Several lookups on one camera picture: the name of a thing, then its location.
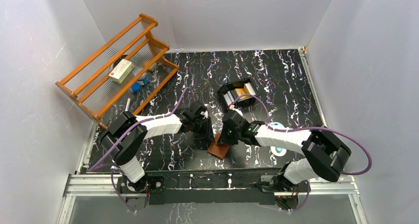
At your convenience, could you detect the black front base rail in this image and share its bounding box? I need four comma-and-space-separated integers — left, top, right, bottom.
148, 168, 279, 205

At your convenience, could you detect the white card in tray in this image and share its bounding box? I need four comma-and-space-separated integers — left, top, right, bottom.
244, 83, 256, 95

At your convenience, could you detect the white red small box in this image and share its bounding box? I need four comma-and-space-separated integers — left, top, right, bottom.
109, 59, 134, 84

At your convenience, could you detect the black card tray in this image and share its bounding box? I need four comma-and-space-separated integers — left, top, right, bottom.
216, 77, 260, 113

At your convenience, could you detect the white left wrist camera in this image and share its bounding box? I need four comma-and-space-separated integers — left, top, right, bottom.
199, 106, 209, 119

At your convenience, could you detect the orange wooden rack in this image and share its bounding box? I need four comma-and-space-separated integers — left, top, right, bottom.
55, 13, 179, 128

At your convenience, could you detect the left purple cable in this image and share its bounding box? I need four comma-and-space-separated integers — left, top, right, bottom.
87, 87, 197, 213

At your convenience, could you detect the blue small bottle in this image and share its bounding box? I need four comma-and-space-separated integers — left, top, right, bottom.
137, 72, 150, 86

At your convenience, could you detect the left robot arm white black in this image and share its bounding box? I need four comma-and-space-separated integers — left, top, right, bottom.
99, 101, 215, 193

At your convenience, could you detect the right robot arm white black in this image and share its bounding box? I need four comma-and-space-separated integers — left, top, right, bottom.
215, 110, 351, 192

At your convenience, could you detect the purple cable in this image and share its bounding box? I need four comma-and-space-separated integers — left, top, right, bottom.
87, 87, 197, 213
229, 93, 373, 177

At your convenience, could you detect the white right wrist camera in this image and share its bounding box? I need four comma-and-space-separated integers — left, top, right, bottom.
229, 105, 243, 117

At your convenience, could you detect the silver card in tray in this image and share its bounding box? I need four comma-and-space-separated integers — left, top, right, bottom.
223, 91, 235, 108

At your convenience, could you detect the brown leather card holder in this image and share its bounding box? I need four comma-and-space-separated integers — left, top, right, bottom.
208, 133, 231, 160

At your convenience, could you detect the gold credit card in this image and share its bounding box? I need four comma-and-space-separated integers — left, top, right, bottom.
235, 88, 249, 96

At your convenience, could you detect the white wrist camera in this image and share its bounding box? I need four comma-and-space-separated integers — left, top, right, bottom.
199, 106, 209, 119
229, 105, 243, 117

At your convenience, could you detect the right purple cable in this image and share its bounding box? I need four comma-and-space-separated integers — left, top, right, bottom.
229, 93, 373, 177

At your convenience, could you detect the pink white pen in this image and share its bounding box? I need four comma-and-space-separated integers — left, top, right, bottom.
125, 98, 131, 111

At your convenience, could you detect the blue small block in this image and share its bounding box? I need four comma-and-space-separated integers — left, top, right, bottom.
130, 83, 141, 93

